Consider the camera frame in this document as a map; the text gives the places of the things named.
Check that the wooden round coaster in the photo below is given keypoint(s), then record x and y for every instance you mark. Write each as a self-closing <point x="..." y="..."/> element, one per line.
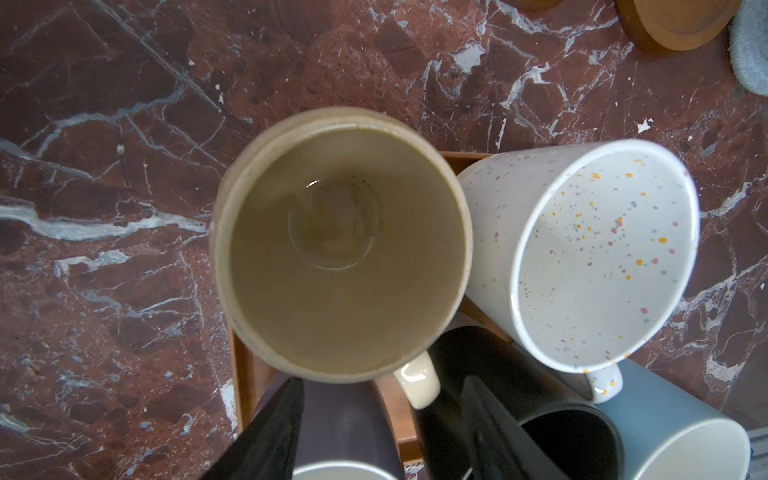
<point x="668" y="26"/>
<point x="533" y="5"/>

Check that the white speckled mug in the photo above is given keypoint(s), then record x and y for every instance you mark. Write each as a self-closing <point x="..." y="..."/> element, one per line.
<point x="582" y="252"/>

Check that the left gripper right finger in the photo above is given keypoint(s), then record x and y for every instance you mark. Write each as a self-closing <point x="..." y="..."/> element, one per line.
<point x="499" y="448"/>

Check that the purple mug white inside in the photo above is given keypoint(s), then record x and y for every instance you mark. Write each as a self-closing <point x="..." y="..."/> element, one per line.
<point x="345" y="433"/>

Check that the black mug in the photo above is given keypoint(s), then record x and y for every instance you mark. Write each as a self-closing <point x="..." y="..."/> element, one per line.
<point x="575" y="435"/>

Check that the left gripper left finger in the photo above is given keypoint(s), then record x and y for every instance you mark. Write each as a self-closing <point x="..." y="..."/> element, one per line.
<point x="267" y="448"/>

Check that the beige ceramic mug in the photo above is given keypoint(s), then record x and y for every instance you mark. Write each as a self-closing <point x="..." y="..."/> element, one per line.
<point x="341" y="247"/>

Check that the orange brown tray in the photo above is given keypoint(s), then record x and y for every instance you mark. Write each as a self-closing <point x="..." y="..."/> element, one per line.
<point x="252" y="378"/>

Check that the grey round coaster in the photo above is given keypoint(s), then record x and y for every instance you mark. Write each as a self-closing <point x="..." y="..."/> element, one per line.
<point x="748" y="46"/>

